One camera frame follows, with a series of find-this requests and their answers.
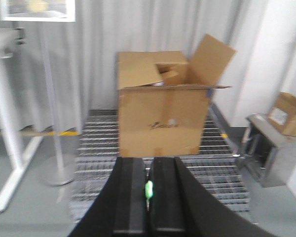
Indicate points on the metal floor grating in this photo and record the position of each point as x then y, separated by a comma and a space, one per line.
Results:
214, 165

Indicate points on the white sign stand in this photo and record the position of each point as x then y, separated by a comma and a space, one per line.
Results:
59, 169

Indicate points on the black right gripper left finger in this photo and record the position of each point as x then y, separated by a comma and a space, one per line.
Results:
130, 214

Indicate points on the small cardboard box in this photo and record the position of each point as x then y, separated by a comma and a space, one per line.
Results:
283, 114

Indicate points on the white table leg frame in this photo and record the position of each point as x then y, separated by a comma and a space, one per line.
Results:
20, 157

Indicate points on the large cardboard box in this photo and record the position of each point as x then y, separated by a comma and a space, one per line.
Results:
163, 98

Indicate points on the steel cabinet on floor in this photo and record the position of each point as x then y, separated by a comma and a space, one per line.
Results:
269, 156

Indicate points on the green plastic spoon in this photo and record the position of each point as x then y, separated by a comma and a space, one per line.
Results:
149, 190

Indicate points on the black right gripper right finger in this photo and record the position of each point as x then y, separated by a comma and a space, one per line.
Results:
165, 211

